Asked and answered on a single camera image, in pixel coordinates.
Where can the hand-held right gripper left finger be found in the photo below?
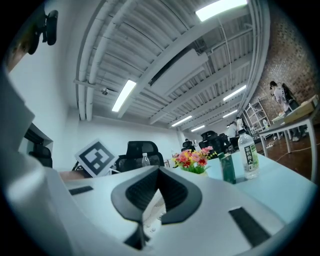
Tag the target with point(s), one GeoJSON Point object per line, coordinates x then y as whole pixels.
{"type": "Point", "coordinates": [130, 197]}

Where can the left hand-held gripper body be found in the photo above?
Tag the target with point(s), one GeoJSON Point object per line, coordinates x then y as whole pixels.
{"type": "Point", "coordinates": [96, 157]}

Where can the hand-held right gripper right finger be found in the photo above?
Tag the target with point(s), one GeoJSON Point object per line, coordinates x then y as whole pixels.
{"type": "Point", "coordinates": [182, 197]}

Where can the person's left forearm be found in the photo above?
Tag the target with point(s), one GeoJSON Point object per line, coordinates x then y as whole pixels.
{"type": "Point", "coordinates": [72, 175]}

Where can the white desk telephone base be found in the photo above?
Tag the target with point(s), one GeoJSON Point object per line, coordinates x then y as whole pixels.
{"type": "Point", "coordinates": [155, 207]}

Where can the potted artificial flowers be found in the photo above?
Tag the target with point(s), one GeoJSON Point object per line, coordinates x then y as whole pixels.
{"type": "Point", "coordinates": [193, 160]}

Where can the small green label water bottle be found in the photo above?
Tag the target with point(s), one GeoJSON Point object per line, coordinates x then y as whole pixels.
{"type": "Point", "coordinates": [145, 160]}

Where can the black mesh office chair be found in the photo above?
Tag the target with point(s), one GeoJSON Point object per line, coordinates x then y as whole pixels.
{"type": "Point", "coordinates": [187, 145]}
{"type": "Point", "coordinates": [42, 155]}
{"type": "Point", "coordinates": [212, 141]}
{"type": "Point", "coordinates": [142, 150]}

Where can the green drink can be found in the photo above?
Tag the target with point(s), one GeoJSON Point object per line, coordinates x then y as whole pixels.
{"type": "Point", "coordinates": [227, 168]}

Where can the long ceiling light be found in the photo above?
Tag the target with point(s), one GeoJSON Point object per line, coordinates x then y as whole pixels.
{"type": "Point", "coordinates": [198, 128]}
{"type": "Point", "coordinates": [181, 121]}
{"type": "Point", "coordinates": [221, 9]}
{"type": "Point", "coordinates": [230, 113]}
{"type": "Point", "coordinates": [124, 95]}
{"type": "Point", "coordinates": [234, 93]}

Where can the clear bottle with pale label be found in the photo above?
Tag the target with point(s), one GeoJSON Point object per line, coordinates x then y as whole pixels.
{"type": "Point", "coordinates": [248, 155]}

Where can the person's white shirt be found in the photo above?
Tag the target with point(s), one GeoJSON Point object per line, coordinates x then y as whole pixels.
{"type": "Point", "coordinates": [12, 115]}

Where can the white metal shelf rack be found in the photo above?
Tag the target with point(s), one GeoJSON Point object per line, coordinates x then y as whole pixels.
{"type": "Point", "coordinates": [255, 113]}

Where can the ceiling air conditioner unit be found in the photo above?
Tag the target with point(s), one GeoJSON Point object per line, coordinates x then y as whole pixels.
{"type": "Point", "coordinates": [177, 71]}

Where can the person's head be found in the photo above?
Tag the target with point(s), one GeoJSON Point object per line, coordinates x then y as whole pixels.
{"type": "Point", "coordinates": [21, 52]}

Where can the white table with grey legs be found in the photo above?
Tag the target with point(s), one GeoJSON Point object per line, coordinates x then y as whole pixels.
{"type": "Point", "coordinates": [292, 125]}

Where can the flat cardboard box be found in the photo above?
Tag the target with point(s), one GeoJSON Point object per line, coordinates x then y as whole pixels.
{"type": "Point", "coordinates": [300, 111]}

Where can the dome security camera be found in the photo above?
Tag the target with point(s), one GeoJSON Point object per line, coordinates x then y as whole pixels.
{"type": "Point", "coordinates": [104, 91]}

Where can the black head-mounted camera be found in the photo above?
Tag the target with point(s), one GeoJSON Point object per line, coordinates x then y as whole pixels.
{"type": "Point", "coordinates": [51, 27]}

